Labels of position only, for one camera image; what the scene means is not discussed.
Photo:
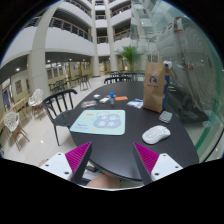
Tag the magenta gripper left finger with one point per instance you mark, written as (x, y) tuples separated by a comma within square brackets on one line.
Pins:
[(71, 165)]

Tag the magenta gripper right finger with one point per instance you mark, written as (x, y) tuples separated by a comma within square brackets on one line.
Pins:
[(153, 166)]

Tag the white perforated computer mouse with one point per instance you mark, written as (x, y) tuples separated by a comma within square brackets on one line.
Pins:
[(155, 134)]

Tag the light green mouse pad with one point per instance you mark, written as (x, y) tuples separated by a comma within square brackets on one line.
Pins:
[(101, 122)]

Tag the small grey box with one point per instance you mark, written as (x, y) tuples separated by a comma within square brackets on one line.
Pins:
[(166, 116)]

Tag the clear plastic packet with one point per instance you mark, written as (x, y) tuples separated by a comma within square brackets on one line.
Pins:
[(88, 104)]

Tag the black chair near table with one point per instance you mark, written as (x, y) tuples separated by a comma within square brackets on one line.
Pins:
[(59, 108)]

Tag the white blue packet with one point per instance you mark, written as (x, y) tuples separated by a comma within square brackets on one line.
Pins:
[(137, 103)]

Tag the white small box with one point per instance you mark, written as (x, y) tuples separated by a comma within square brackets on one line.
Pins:
[(104, 100)]

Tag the small white cube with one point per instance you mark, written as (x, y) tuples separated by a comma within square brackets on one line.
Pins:
[(97, 96)]

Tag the white lattice chair upper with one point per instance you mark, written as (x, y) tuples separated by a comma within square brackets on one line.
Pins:
[(35, 101)]

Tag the white lattice chair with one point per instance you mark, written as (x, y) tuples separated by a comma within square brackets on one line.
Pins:
[(12, 122), (35, 101)]

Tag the blue capped small bottle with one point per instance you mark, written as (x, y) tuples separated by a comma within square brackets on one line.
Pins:
[(112, 98)]

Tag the white lattice chair lower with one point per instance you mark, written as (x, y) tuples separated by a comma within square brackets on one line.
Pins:
[(12, 122)]

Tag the black chair behind table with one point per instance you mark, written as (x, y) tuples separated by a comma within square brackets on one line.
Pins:
[(116, 79)]

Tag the blue bottle behind bag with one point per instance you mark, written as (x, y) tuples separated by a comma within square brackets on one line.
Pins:
[(167, 79)]

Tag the brown paper bag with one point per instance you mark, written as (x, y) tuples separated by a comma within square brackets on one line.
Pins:
[(154, 83)]

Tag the green potted palm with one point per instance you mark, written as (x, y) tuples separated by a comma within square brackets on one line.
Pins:
[(131, 54)]

